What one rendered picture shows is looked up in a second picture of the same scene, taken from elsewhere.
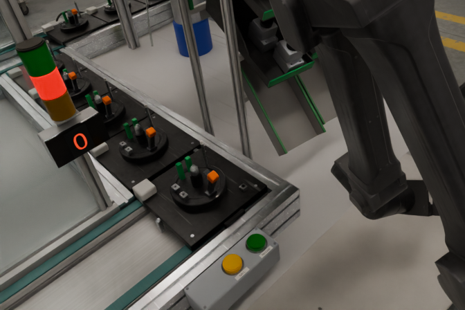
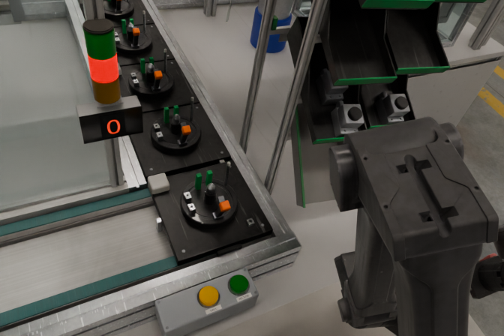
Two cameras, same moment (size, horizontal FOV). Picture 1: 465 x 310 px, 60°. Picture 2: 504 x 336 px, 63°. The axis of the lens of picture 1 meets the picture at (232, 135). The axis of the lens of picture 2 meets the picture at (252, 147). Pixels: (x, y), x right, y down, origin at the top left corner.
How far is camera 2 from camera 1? 0.15 m
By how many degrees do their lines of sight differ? 6
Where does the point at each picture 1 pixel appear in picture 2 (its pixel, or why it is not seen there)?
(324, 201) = (321, 261)
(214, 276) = (187, 301)
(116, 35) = not seen: outside the picture
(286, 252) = (264, 298)
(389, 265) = not seen: outside the picture
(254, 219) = (247, 259)
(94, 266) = (85, 237)
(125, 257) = (115, 241)
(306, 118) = not seen: hidden behind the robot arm
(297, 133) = (322, 190)
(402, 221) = not seen: hidden behind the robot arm
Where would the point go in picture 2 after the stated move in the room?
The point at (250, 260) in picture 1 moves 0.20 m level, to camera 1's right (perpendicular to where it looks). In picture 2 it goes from (226, 299) to (319, 323)
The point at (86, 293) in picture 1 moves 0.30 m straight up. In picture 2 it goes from (67, 261) to (38, 173)
